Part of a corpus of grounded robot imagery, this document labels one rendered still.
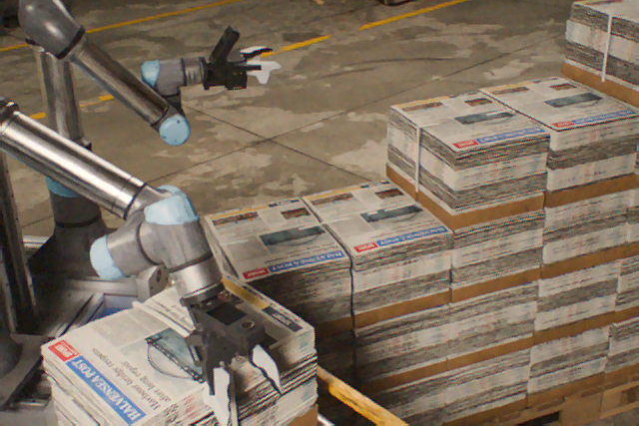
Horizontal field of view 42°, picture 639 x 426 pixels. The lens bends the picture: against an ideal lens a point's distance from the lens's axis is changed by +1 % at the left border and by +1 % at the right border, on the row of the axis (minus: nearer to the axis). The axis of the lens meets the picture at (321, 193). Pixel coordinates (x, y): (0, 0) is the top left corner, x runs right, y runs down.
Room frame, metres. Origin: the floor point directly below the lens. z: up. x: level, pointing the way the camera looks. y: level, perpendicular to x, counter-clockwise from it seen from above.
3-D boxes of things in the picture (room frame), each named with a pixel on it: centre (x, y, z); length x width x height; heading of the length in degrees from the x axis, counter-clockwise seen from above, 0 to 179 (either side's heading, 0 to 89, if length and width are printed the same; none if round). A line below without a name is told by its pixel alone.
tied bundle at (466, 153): (2.12, -0.40, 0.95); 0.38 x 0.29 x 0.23; 23
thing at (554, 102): (2.22, -0.67, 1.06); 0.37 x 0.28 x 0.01; 23
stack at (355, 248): (2.07, -0.28, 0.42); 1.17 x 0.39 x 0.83; 112
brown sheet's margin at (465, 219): (2.12, -0.40, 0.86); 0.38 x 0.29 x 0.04; 23
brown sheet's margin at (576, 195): (2.23, -0.67, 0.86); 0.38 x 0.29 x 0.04; 23
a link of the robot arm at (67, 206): (1.90, 0.63, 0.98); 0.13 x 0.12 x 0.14; 16
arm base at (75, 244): (1.89, 0.62, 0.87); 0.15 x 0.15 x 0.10
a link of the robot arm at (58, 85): (2.02, 0.66, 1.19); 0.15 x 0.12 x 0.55; 16
